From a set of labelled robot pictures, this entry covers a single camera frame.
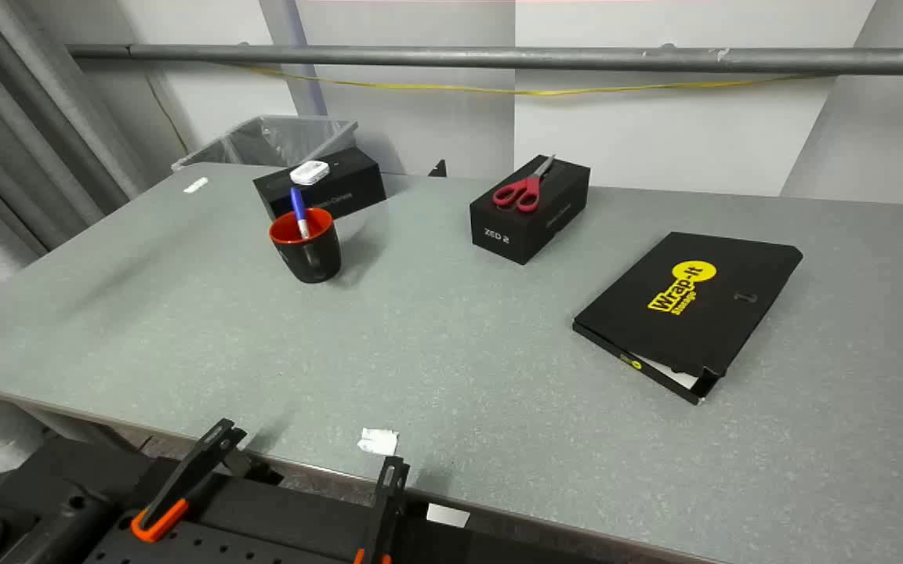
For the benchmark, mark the blue capped white marker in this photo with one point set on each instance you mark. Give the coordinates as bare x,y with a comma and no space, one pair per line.
298,208

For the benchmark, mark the black cup red inside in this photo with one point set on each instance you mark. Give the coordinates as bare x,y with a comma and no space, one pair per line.
314,258

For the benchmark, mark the black box holding scissors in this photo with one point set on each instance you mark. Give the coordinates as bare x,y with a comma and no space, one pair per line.
533,234

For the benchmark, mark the black box with white item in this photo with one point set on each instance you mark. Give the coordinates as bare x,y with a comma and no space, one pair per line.
351,186

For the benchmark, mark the white tape square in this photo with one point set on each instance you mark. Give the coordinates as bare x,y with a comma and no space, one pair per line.
378,440

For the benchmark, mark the small white rounded object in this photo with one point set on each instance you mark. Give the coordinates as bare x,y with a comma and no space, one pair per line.
308,173

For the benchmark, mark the grey horizontal metal pipe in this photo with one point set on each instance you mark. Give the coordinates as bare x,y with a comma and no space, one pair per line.
472,58

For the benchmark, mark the black orange clamp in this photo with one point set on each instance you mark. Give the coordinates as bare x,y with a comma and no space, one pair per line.
388,502
174,495

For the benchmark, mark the white label sticker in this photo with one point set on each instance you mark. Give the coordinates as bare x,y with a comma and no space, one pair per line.
445,516

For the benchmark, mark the grey plastic bin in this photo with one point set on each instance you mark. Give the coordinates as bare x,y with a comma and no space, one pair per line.
263,141

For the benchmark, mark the grey vertical pole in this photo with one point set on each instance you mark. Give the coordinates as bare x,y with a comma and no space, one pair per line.
301,83

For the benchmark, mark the white tape strip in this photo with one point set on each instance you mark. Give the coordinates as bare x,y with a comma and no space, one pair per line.
196,186

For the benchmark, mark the black binder yellow logo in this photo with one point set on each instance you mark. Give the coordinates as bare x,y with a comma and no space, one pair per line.
729,310

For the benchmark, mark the grey curtain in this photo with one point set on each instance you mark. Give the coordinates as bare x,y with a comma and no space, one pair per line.
12,158

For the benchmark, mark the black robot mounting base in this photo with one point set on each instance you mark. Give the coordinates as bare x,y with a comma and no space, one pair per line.
44,502

